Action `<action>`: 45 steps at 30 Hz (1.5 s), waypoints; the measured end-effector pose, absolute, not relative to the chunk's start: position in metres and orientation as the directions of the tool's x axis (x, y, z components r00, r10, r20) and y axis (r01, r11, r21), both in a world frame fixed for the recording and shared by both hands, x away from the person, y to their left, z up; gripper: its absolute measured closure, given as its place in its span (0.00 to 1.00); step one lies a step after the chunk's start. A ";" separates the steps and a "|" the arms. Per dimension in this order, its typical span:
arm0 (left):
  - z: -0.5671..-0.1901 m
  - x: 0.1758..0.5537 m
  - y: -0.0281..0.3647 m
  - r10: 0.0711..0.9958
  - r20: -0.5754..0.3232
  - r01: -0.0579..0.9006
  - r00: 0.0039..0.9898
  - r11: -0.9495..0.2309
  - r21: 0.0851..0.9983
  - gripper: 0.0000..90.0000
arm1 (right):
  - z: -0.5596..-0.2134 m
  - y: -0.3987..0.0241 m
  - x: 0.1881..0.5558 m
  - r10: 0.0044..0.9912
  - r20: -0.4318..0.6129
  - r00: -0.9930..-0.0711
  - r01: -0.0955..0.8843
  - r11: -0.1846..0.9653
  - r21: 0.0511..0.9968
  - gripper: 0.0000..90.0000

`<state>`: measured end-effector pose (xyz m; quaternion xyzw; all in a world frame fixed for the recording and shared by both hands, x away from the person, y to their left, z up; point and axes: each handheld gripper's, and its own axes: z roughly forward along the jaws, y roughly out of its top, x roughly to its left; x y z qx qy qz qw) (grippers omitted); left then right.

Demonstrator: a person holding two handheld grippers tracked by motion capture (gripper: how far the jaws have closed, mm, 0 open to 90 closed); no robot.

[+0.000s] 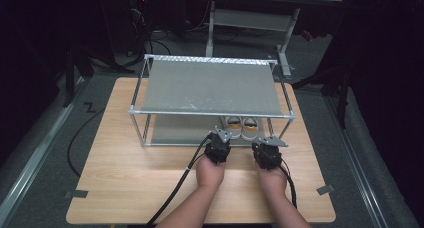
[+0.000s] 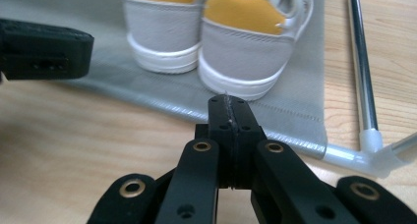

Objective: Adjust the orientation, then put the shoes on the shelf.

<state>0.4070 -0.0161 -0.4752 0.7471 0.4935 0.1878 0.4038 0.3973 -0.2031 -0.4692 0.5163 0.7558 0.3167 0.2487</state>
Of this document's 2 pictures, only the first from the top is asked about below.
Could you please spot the white grey child's sneaker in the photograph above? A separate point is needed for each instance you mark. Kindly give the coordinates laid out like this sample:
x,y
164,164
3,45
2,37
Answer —
x,y
250,126
234,124

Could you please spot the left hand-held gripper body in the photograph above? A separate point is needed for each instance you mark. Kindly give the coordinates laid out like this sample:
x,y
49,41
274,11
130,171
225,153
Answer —
x,y
218,148

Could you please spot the grey two-tier shoe rack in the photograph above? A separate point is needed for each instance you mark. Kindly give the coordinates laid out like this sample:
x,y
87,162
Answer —
x,y
210,88

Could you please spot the background desk with grey panel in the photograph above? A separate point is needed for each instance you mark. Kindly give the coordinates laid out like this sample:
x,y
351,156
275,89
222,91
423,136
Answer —
x,y
253,19

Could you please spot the black stand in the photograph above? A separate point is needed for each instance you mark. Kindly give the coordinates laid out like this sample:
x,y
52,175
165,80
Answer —
x,y
69,74
343,94

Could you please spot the person's right hand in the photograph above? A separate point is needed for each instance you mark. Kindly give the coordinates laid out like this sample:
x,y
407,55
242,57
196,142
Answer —
x,y
273,181

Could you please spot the grey tape piece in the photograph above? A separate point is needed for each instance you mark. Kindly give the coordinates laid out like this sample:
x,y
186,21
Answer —
x,y
325,189
76,194

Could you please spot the aluminium floor rail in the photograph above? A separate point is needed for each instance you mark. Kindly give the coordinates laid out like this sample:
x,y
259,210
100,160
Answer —
x,y
356,161
36,154

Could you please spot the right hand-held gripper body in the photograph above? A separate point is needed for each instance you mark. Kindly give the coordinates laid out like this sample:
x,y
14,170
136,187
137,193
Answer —
x,y
268,154

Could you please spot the person's left hand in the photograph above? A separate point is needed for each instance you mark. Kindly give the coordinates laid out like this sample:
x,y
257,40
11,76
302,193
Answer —
x,y
210,174

